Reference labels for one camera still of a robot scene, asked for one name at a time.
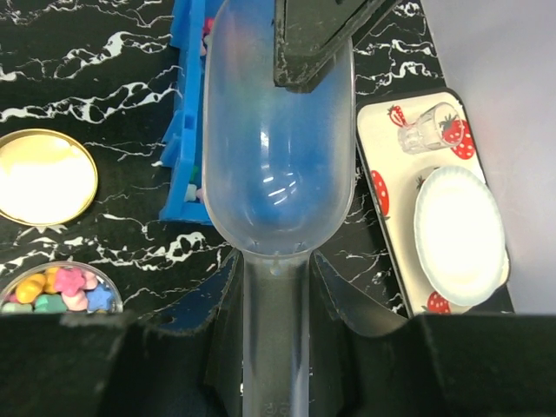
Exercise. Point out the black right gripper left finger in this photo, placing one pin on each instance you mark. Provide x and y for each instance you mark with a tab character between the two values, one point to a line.
115	365

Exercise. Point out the clear plastic scoop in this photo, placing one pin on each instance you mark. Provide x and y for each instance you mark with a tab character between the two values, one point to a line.
278	180

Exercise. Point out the strawberry pattern tray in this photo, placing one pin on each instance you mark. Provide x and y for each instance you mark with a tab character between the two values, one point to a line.
395	179

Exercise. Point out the clear plastic jar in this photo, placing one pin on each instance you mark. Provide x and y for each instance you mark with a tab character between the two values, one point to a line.
61	289

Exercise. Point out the scooped star candies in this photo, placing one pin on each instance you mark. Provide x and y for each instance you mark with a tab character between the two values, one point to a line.
61	291

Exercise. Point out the blue bin of star candies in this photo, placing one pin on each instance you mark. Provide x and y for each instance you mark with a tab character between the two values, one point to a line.
183	138

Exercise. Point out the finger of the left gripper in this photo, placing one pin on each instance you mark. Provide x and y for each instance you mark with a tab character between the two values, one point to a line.
307	34

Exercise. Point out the clear drinking glass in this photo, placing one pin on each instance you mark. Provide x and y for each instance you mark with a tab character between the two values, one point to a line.
440	127

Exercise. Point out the gold jar lid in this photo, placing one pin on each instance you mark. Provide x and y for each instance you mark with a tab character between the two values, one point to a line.
47	177

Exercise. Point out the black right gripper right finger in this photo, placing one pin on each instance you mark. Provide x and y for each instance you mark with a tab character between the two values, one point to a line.
432	364

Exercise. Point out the white plate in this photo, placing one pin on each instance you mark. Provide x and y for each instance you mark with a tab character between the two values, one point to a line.
459	236

